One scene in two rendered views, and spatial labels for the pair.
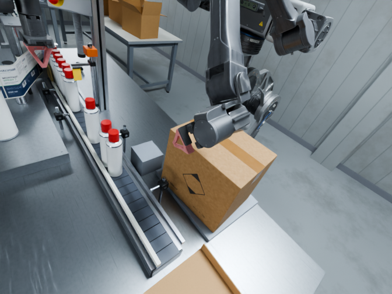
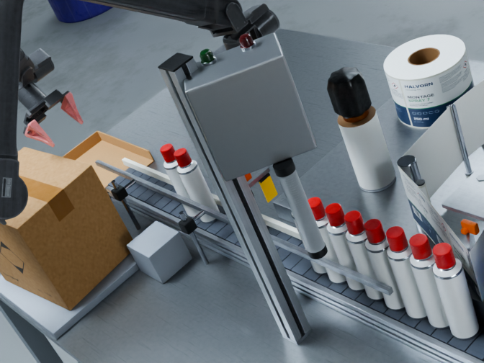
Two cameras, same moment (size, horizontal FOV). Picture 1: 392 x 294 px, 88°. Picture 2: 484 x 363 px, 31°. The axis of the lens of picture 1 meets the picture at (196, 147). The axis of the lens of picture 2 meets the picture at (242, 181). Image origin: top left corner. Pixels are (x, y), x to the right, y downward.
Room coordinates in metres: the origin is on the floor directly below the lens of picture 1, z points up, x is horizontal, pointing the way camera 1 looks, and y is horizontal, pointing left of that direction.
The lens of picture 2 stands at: (2.12, 1.07, 2.08)
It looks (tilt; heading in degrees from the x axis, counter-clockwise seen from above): 33 degrees down; 202
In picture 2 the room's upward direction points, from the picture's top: 24 degrees counter-clockwise
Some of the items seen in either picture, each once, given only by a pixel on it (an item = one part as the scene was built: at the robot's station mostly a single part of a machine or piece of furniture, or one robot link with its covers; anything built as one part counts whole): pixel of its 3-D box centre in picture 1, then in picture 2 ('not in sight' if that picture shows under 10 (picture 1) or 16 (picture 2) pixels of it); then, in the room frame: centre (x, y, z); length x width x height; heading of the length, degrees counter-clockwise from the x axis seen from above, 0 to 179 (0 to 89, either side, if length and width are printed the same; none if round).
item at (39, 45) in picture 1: (39, 51); not in sight; (0.59, 0.58, 1.22); 0.07 x 0.07 x 0.09; 55
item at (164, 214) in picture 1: (107, 131); (214, 214); (0.60, 0.37, 0.95); 1.07 x 0.01 x 0.01; 51
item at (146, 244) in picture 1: (88, 145); (244, 211); (0.55, 0.41, 0.90); 1.07 x 0.01 x 0.02; 51
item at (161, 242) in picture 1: (77, 114); (324, 272); (0.76, 0.61, 0.86); 1.65 x 0.08 x 0.04; 51
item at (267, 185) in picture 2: (77, 73); (268, 187); (0.74, 0.56, 1.09); 0.03 x 0.01 x 0.06; 141
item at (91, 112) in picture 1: (92, 121); not in sight; (0.60, 0.43, 0.98); 0.05 x 0.05 x 0.20
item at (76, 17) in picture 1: (79, 33); (301, 209); (0.94, 0.68, 1.18); 0.04 x 0.04 x 0.21
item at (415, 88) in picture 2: not in sight; (430, 81); (0.23, 0.88, 0.95); 0.20 x 0.20 x 0.14
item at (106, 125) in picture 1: (107, 144); (195, 185); (0.51, 0.31, 0.98); 0.05 x 0.05 x 0.20
